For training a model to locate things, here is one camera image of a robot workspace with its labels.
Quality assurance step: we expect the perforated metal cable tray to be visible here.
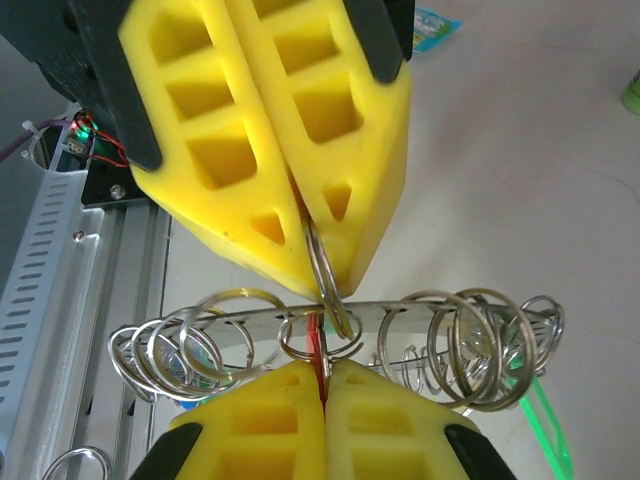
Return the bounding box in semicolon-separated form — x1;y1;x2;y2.
0;124;96;416

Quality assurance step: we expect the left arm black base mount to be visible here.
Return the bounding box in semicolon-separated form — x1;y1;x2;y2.
59;112;151;209

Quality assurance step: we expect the blue tissue packet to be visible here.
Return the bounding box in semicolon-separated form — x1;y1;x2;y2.
412;5;466;54

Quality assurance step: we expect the green bottle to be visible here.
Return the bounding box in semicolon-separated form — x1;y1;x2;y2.
619;67;640;116

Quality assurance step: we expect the metal wire hook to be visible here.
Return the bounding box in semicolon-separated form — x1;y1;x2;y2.
42;446;114;480

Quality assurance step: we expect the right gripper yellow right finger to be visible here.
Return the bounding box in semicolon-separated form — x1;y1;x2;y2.
324;358;519;480

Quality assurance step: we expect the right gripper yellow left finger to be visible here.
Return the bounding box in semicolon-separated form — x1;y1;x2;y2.
128;359;329;480

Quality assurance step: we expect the aluminium extrusion rail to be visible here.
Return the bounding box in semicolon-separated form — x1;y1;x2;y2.
29;199;174;480

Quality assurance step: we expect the red key tag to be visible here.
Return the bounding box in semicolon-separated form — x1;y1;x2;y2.
277;219;365;414

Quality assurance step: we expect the large metal keyring disc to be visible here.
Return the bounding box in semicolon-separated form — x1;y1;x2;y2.
107;287;566;414

